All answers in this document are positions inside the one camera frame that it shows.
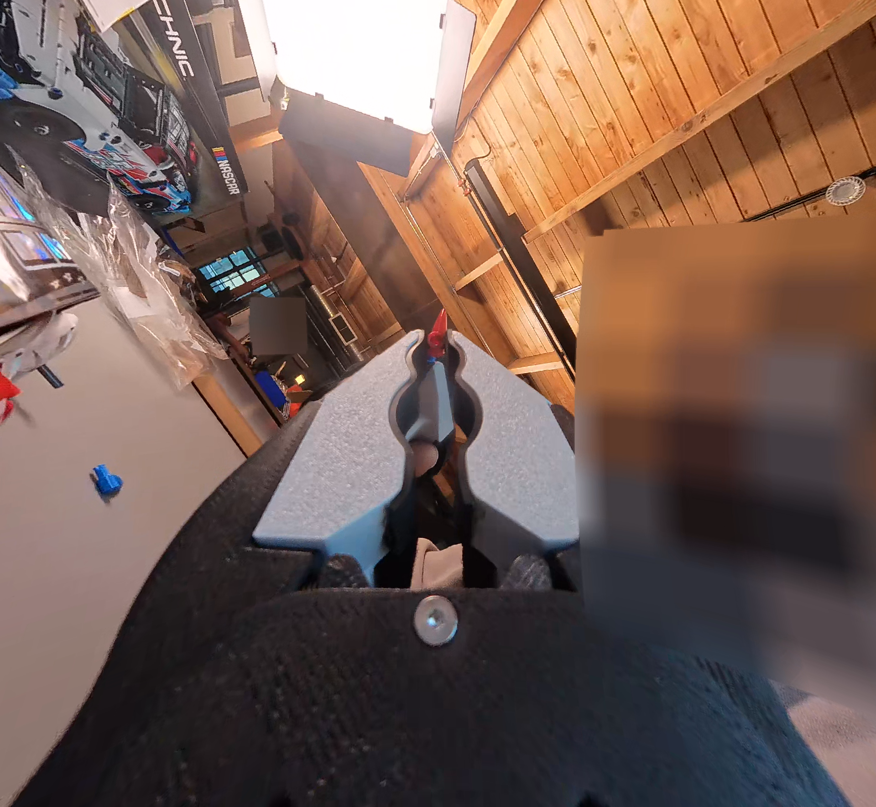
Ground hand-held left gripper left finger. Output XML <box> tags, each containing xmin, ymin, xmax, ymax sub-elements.
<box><xmin>252</xmin><ymin>328</ymin><xmax>419</xmax><ymax>584</ymax></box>

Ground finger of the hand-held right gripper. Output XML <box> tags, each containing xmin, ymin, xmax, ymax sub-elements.
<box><xmin>404</xmin><ymin>360</ymin><xmax>455</xmax><ymax>444</ymax></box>

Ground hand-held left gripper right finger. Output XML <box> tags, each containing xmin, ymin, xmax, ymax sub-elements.
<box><xmin>445</xmin><ymin>330</ymin><xmax>580</xmax><ymax>581</ymax></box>

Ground lego race car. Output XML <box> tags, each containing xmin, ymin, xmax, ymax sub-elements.
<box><xmin>0</xmin><ymin>166</ymin><xmax>104</xmax><ymax>422</ymax></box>

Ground lego set box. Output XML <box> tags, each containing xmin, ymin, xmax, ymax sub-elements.
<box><xmin>0</xmin><ymin>0</ymin><xmax>249</xmax><ymax>215</ymax></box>

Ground small blue bin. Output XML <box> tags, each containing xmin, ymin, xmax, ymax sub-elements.
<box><xmin>254</xmin><ymin>369</ymin><xmax>289</xmax><ymax>414</ymax></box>

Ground black light stand pole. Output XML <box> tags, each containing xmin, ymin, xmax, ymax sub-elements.
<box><xmin>465</xmin><ymin>160</ymin><xmax>580</xmax><ymax>377</ymax></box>

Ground paned window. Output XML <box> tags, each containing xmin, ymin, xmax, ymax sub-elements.
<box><xmin>197</xmin><ymin>248</ymin><xmax>276</xmax><ymax>295</ymax></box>

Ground crumpled clear plastic bags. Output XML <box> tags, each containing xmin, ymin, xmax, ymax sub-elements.
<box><xmin>13</xmin><ymin>163</ymin><xmax>227</xmax><ymax>390</ymax></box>

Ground studio light panel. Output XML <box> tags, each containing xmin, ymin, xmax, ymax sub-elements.
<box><xmin>222</xmin><ymin>0</ymin><xmax>478</xmax><ymax>175</ymax></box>

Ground silver air duct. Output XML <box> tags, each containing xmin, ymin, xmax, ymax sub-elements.
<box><xmin>301</xmin><ymin>275</ymin><xmax>361</xmax><ymax>364</ymax></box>

